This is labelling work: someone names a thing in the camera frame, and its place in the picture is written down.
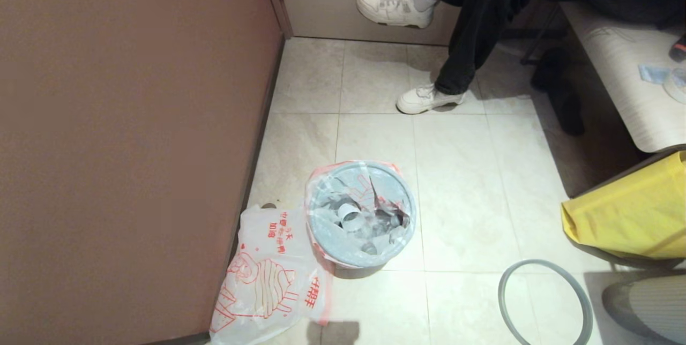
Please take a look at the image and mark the white garbage bag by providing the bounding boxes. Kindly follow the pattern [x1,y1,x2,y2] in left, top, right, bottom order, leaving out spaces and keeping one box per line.
[304,160,419,271]

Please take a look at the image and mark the grey bin rim ring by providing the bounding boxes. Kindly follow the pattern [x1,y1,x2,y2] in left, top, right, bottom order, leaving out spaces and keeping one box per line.
[498,259,594,345]

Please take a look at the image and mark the black round trash bin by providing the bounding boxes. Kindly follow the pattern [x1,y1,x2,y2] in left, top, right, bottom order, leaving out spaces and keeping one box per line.
[330,257,397,280]

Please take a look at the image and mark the empty white red-printed plastic bag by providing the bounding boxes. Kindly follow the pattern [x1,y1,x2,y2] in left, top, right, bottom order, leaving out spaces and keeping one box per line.
[210,203,334,344]

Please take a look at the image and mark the yellow fabric bag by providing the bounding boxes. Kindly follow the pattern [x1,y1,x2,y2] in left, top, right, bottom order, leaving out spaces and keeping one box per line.
[561,151,686,260]

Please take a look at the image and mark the white paper cup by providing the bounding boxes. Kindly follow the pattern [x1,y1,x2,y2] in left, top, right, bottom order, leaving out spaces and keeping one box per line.
[338,201,362,223]

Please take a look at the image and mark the black trousers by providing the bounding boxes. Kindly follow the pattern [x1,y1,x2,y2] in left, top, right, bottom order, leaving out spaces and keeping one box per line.
[424,0,587,95]

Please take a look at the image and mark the thin dark metal rod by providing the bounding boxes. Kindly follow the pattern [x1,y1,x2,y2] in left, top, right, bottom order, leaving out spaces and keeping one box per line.
[519,5,561,65]

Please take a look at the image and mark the black slippers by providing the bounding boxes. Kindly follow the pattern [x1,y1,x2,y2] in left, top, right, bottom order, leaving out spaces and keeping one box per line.
[531,48,586,137]

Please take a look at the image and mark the clear plastic wrapper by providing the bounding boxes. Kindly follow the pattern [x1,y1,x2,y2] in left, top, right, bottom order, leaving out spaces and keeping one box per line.
[638,65,670,84]

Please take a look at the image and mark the clear round plastic lid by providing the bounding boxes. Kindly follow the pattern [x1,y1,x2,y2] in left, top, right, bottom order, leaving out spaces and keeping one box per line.
[663,68,686,104]

